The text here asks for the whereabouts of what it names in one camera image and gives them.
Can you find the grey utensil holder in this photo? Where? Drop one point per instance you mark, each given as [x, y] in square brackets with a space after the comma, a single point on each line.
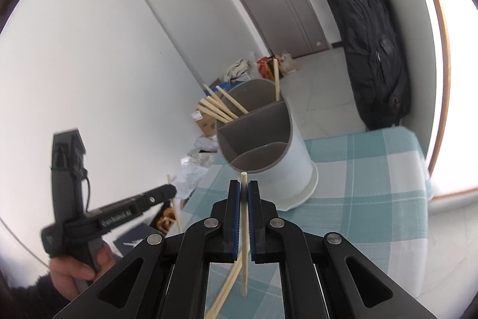
[295, 162]

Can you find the black backpack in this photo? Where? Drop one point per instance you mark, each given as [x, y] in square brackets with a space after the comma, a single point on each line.
[369, 53]

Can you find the pale wooden chopstick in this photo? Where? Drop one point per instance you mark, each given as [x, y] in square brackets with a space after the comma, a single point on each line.
[244, 278]
[224, 291]

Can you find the blue checked tablecloth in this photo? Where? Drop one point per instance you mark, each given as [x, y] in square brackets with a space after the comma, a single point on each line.
[354, 184]

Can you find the brown cardboard box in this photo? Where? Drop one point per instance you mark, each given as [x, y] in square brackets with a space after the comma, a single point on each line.
[205, 124]

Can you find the clear bag with brown contents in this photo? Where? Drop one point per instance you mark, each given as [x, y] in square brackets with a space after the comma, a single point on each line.
[289, 63]

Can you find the red snack bag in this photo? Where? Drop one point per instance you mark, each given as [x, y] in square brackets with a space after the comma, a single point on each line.
[265, 66]

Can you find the person's left hand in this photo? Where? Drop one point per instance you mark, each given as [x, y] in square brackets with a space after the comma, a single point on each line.
[67, 274]

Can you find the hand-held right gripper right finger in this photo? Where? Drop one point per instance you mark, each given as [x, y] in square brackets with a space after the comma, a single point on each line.
[252, 225]

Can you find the white plastic bag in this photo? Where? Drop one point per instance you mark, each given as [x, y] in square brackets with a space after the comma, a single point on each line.
[194, 177]

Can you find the bundle of wooden chopsticks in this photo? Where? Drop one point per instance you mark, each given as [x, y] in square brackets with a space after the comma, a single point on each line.
[233, 101]

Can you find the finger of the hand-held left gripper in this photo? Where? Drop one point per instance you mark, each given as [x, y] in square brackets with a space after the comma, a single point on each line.
[157, 194]

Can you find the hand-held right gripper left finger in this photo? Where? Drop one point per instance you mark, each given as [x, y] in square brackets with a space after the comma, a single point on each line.
[234, 222]

